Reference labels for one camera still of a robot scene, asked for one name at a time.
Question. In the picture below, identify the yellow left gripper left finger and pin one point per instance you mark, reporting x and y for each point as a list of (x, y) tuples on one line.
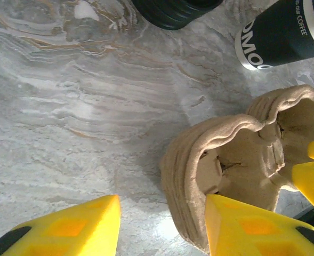
[(74, 229)]

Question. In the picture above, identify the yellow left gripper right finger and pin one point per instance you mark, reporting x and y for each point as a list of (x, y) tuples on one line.
[(252, 232)]

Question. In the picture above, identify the brown pulp cup carrier stack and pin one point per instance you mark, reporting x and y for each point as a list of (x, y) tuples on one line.
[(183, 192)]

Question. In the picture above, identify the black white paper cup stack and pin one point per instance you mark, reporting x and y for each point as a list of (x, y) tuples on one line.
[(279, 34)]

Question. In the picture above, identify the black cup lid stack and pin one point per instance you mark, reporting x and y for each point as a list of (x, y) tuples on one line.
[(167, 13)]

